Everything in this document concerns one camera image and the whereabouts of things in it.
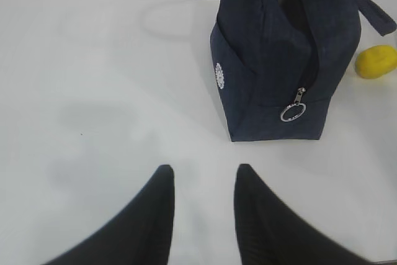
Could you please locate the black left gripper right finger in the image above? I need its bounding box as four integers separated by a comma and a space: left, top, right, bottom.
234, 164, 369, 265

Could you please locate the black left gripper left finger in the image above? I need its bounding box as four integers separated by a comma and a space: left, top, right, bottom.
50, 165, 175, 264

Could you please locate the yellow lemon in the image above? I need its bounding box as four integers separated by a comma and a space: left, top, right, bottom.
355, 45, 396, 79

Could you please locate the navy blue lunch bag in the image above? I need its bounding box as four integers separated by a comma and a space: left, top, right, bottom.
210, 0, 396, 141

